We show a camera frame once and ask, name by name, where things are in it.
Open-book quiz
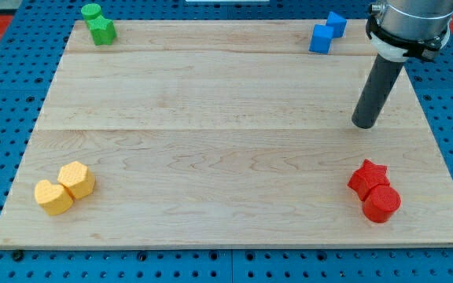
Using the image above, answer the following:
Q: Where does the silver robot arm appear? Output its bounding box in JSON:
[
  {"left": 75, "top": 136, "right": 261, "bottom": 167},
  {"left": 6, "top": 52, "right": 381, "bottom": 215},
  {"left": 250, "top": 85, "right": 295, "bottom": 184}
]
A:
[{"left": 366, "top": 0, "right": 453, "bottom": 63}]

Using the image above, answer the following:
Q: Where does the light wooden board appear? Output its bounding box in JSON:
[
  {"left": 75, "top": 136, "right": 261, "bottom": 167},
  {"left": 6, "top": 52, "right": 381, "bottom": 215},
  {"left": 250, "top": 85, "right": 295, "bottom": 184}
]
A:
[{"left": 0, "top": 20, "right": 453, "bottom": 250}]

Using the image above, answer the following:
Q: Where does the blue cube block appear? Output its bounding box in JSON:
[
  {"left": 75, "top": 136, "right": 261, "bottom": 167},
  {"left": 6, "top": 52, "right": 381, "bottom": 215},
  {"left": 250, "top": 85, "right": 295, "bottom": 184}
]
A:
[{"left": 308, "top": 24, "right": 333, "bottom": 54}]

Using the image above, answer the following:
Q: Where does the red star block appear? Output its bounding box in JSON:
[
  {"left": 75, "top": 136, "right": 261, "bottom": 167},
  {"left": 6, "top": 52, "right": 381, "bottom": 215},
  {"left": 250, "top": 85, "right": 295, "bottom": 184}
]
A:
[{"left": 348, "top": 159, "right": 390, "bottom": 201}]

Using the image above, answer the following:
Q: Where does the yellow hexagon block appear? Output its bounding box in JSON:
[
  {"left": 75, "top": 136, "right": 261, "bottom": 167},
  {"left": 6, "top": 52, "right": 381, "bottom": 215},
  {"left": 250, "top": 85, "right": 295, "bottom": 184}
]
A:
[{"left": 57, "top": 161, "right": 95, "bottom": 200}]

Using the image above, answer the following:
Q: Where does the blue angled block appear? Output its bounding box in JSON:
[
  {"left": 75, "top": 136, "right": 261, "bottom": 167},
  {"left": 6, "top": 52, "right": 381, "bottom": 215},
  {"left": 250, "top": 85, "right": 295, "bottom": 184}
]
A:
[{"left": 326, "top": 11, "right": 348, "bottom": 38}]

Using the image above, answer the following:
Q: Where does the green star block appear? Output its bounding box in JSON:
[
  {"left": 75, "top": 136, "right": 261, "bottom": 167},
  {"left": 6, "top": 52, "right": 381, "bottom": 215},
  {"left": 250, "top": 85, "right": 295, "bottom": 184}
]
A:
[{"left": 87, "top": 16, "right": 117, "bottom": 46}]

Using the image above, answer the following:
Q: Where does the red cylinder block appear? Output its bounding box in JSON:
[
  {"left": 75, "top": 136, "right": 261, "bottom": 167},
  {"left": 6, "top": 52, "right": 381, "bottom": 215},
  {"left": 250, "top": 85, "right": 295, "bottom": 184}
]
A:
[{"left": 362, "top": 186, "right": 401, "bottom": 223}]

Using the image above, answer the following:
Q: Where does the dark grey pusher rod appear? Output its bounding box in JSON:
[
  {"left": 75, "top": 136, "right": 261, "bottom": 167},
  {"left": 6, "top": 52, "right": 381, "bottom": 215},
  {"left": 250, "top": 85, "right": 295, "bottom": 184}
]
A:
[{"left": 352, "top": 55, "right": 403, "bottom": 129}]

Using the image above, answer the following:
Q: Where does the yellow heart block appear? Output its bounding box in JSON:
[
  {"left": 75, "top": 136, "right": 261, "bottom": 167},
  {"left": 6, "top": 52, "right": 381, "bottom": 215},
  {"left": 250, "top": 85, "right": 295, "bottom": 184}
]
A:
[{"left": 34, "top": 179, "right": 74, "bottom": 215}]

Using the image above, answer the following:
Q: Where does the green cylinder block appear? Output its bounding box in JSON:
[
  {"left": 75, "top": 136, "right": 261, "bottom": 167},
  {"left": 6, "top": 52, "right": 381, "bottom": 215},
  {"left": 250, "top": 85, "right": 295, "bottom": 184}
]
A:
[{"left": 80, "top": 3, "right": 103, "bottom": 28}]

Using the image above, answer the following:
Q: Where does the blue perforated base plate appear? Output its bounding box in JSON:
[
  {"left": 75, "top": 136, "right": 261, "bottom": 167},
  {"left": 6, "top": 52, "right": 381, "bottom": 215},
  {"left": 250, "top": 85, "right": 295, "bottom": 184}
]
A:
[{"left": 0, "top": 0, "right": 453, "bottom": 282}]

